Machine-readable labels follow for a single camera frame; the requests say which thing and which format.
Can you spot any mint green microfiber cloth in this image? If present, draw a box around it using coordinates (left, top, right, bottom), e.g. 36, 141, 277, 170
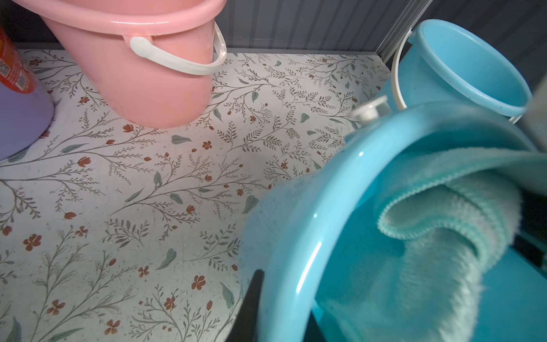
338, 148, 546, 341

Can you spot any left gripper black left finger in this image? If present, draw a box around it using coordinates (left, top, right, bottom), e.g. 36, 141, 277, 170
225, 270, 264, 342

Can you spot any floral patterned table mat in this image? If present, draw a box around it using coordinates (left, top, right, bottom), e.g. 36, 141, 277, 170
1, 50, 390, 341

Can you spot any pink plastic bucket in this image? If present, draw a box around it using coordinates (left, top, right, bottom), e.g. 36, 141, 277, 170
21, 1, 227, 128

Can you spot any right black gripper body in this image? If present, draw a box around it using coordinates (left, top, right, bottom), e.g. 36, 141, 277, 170
512, 190, 546, 269

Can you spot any purple plastic bucket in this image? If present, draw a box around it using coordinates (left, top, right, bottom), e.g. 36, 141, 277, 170
0, 25, 56, 162

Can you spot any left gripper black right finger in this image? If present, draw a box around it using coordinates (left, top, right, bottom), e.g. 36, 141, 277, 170
303, 312, 326, 342

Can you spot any teal plastic bucket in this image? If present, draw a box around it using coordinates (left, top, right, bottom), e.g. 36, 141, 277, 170
377, 19, 532, 123
240, 99, 546, 341

